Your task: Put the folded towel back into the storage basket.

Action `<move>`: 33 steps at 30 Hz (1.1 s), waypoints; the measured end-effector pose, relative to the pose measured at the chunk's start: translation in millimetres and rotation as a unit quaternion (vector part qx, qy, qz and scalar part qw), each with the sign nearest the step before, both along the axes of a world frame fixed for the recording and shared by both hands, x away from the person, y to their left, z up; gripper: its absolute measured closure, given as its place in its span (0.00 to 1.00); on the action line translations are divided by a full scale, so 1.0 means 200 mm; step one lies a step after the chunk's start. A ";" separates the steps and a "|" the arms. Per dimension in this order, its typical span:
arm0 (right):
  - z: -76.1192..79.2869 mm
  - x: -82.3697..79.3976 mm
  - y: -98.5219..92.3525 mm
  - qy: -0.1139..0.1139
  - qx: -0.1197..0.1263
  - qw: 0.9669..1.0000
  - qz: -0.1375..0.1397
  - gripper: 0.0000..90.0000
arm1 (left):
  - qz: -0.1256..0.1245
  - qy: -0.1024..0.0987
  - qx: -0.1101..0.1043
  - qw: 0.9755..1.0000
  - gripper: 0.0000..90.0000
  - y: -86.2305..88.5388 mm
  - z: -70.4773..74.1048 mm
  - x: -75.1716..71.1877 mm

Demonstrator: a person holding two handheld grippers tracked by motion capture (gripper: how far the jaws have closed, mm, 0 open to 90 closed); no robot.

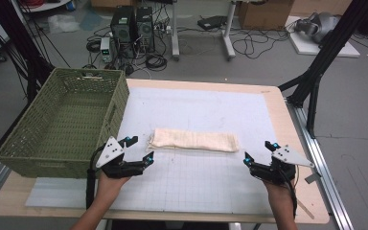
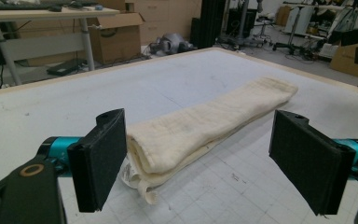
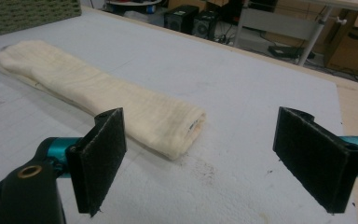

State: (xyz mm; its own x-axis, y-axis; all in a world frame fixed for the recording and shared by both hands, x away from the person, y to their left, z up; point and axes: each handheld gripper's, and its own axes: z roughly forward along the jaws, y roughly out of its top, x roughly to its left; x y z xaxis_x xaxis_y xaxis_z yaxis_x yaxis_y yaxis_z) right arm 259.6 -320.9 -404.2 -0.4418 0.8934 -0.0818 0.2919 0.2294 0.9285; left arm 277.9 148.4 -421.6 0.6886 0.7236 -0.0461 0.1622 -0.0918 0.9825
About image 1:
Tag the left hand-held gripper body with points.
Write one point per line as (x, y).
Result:
(110, 152)

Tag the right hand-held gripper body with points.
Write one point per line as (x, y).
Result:
(287, 156)

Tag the person's left hand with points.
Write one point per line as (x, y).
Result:
(110, 187)

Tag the person's right hand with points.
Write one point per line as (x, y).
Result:
(278, 193)

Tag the grey tape piece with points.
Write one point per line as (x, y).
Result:
(312, 178)

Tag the cream folded towel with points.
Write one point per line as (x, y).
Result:
(191, 140)

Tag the thin tape strip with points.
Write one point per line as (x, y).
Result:
(306, 209)

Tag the green woven basket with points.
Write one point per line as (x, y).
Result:
(60, 111)

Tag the white grid mat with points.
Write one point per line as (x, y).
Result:
(198, 108)

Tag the grey bench power supply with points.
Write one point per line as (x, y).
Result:
(106, 49)

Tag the white floor board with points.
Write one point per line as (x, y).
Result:
(310, 48)

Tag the black computer tower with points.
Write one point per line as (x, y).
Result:
(123, 28)
(145, 28)

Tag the white desk leg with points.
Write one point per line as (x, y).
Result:
(228, 32)
(175, 32)

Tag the grey rounded machine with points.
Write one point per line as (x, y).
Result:
(322, 25)

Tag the large cardboard box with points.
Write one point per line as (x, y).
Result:
(263, 14)

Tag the clear plastic bag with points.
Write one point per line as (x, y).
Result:
(63, 24)

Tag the black flat device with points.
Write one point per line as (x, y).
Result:
(211, 22)

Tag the black metal frame stand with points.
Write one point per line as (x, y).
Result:
(22, 48)
(329, 51)

